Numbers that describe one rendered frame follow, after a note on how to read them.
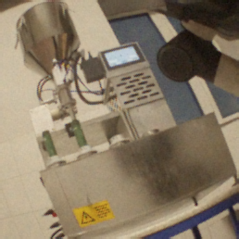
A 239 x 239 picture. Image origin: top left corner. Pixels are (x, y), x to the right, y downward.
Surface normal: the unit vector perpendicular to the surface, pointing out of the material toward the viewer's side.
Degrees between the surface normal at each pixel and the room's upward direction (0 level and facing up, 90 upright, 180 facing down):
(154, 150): 90
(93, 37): 90
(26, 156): 90
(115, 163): 90
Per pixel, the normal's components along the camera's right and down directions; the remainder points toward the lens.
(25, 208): 0.09, -0.37
